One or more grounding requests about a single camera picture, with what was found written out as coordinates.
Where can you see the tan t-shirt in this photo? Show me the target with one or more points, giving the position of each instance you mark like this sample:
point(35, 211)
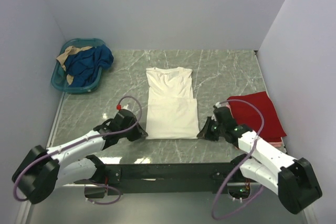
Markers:
point(77, 64)

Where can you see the cream white t-shirt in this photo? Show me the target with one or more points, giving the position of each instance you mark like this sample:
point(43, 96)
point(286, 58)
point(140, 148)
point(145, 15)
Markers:
point(172, 109)

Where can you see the teal plastic laundry basket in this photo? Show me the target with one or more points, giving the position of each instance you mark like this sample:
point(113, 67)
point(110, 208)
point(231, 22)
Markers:
point(59, 77)

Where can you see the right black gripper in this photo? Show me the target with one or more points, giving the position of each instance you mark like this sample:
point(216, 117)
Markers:
point(202, 134)

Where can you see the blue t-shirt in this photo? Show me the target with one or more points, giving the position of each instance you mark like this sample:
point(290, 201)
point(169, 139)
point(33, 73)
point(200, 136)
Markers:
point(102, 58)

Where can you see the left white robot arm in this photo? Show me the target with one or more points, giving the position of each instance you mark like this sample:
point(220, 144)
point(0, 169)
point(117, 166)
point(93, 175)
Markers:
point(45, 169)

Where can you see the aluminium rail frame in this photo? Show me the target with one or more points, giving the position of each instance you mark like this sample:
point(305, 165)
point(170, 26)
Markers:
point(238, 188)

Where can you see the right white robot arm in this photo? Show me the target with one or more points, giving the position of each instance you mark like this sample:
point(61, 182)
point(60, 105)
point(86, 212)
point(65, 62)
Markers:
point(292, 180)

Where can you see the folded red t-shirt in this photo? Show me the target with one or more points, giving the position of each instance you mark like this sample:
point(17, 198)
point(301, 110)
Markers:
point(251, 109)

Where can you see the black base beam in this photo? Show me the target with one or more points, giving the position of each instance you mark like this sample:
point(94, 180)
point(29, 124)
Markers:
point(166, 178)

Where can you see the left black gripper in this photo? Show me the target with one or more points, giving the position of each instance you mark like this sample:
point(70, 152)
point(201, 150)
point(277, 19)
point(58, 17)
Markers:
point(139, 132)

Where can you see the folded pink t-shirt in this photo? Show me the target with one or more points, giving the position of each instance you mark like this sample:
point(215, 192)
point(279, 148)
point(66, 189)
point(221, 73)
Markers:
point(276, 144)

